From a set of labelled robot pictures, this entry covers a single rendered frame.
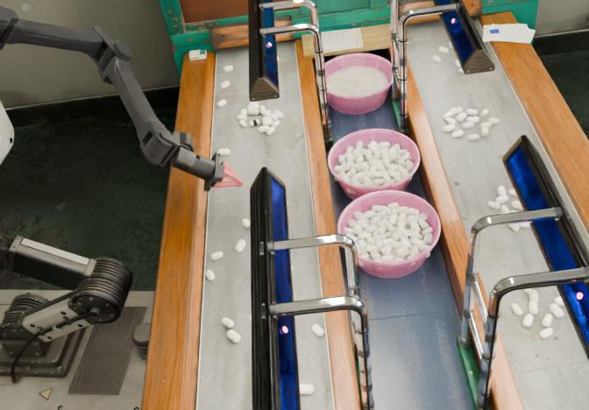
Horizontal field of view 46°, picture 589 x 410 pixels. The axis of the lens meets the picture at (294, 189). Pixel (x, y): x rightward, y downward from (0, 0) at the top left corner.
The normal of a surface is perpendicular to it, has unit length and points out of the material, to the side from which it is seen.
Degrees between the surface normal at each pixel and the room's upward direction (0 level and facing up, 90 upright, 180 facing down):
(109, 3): 90
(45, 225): 0
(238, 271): 0
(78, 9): 90
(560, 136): 0
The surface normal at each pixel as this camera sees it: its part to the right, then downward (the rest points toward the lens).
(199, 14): 0.06, 0.67
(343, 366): -0.11, -0.73
